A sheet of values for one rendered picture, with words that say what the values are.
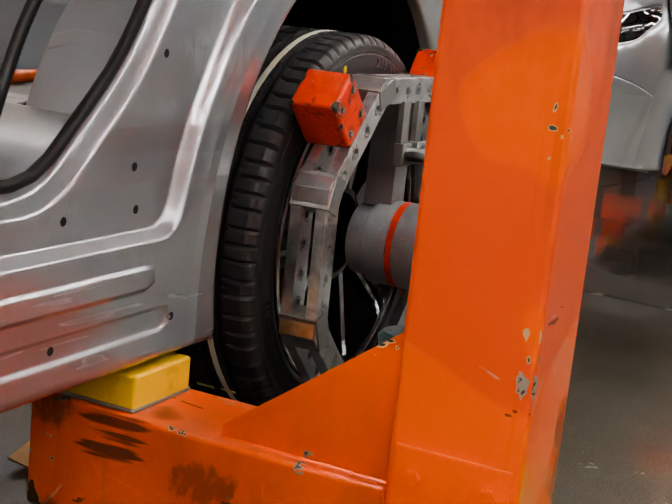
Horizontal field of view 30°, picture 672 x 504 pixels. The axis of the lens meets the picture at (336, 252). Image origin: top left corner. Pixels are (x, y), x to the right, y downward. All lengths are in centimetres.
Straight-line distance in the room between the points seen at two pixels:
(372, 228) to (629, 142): 268
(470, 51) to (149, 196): 49
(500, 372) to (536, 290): 10
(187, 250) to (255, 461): 31
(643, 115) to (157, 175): 315
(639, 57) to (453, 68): 320
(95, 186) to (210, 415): 35
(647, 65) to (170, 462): 323
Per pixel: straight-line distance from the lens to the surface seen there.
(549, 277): 136
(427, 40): 233
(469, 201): 137
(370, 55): 206
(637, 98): 457
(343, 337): 220
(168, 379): 171
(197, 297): 172
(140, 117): 158
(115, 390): 166
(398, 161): 199
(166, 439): 162
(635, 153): 464
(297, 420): 154
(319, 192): 181
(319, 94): 180
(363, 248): 201
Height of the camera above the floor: 122
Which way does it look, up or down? 11 degrees down
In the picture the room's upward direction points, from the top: 6 degrees clockwise
